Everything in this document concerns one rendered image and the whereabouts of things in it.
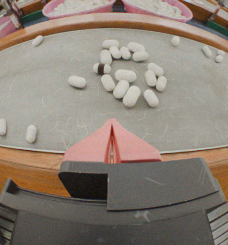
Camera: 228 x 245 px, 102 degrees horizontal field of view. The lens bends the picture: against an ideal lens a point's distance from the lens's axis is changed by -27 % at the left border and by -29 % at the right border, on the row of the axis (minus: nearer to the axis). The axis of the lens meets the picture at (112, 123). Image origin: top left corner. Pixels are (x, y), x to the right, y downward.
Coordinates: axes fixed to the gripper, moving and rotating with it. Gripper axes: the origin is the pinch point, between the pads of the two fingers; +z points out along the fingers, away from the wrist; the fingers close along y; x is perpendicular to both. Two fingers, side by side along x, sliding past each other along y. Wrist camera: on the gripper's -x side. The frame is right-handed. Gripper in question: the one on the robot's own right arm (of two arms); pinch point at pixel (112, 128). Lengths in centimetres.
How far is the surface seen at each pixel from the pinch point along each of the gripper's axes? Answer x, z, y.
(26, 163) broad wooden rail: 7.2, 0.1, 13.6
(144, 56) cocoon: -5.4, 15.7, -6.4
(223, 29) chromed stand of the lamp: -28, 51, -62
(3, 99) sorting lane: 0.7, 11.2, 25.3
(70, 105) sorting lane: 2.3, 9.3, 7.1
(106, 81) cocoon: -1.3, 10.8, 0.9
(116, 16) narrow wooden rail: -15.5, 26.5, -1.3
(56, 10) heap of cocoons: -23, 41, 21
